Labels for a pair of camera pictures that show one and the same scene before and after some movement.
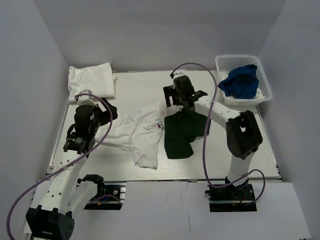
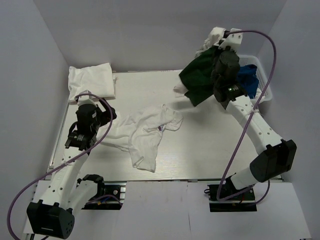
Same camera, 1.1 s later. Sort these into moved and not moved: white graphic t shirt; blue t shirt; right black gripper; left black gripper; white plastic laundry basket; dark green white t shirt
Moved: right black gripper; dark green white t shirt
Not moved: white plastic laundry basket; left black gripper; white graphic t shirt; blue t shirt
